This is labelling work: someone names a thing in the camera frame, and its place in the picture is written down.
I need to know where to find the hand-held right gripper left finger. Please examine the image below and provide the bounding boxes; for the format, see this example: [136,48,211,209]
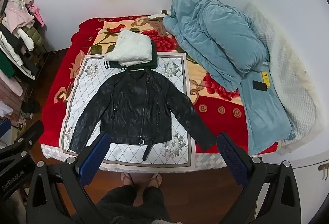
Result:
[26,132,112,224]

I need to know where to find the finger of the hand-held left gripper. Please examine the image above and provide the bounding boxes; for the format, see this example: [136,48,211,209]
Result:
[0,118,12,142]
[15,120,44,157]

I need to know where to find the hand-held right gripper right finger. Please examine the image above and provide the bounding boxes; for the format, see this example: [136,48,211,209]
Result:
[216,132,302,224]

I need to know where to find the black leather jacket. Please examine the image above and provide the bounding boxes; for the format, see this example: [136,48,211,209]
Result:
[68,68,216,161]

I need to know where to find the clothes rack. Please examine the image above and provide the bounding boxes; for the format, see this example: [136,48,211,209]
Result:
[0,0,56,125]

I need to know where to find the person's left foot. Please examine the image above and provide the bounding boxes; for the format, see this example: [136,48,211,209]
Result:
[120,172,137,189]

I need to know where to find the person's foot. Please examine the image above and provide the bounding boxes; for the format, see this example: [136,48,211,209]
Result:
[120,172,137,189]
[148,173,163,189]

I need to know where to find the pale pink cloth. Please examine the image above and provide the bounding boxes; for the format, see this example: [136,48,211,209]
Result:
[0,70,24,97]

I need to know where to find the person's dark pants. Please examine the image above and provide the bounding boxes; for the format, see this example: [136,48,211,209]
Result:
[96,185,171,224]

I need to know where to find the person's right foot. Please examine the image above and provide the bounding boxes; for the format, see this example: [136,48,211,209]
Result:
[148,173,163,189]

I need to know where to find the white floral patterned cloth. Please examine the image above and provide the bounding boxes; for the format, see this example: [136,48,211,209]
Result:
[60,52,196,166]

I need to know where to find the white cabinet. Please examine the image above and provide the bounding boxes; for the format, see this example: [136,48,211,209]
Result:
[253,153,329,224]

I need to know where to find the black phone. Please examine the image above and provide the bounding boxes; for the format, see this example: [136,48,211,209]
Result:
[252,80,268,92]

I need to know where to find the red floral blanket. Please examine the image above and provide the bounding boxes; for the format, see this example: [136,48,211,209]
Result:
[41,12,279,170]

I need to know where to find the yellow packet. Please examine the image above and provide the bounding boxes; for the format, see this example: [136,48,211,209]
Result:
[260,71,272,87]

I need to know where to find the white puffer jacket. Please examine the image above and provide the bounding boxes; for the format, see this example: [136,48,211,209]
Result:
[13,26,35,51]

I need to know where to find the olive green garment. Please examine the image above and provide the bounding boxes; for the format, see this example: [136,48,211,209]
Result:
[28,26,46,47]

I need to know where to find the white waffle blanket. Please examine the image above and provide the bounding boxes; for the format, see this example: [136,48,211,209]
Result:
[243,3,318,156]

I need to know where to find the pink garment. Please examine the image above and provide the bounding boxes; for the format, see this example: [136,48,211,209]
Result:
[5,0,45,33]

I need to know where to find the dark green folded garment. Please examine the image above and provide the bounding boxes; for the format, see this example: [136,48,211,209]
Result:
[104,40,158,72]

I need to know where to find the white fluffy folded garment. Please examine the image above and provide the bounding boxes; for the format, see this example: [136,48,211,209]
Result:
[104,30,153,65]

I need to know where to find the light blue pillow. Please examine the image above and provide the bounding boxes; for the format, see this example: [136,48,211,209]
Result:
[162,0,296,141]

